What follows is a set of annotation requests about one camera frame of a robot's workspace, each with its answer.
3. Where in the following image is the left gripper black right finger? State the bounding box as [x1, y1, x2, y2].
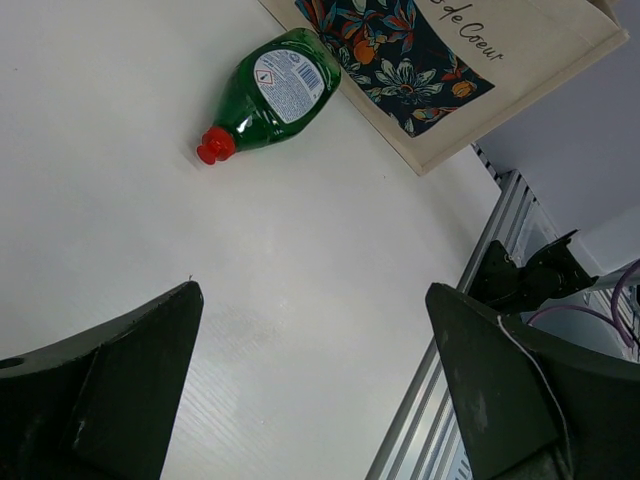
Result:
[425, 283, 639, 479]

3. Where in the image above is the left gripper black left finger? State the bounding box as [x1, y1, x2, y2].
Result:
[1, 282, 203, 479]

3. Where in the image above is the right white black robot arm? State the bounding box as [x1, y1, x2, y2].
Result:
[468, 229, 601, 314]

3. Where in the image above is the beige canvas tote bag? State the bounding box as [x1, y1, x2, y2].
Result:
[265, 0, 629, 175]

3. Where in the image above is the green dish soap bottle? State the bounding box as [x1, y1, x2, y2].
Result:
[196, 28, 341, 165]

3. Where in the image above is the aluminium mounting rail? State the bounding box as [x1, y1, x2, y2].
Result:
[366, 170, 539, 479]

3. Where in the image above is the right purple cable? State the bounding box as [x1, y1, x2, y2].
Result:
[527, 258, 640, 361]

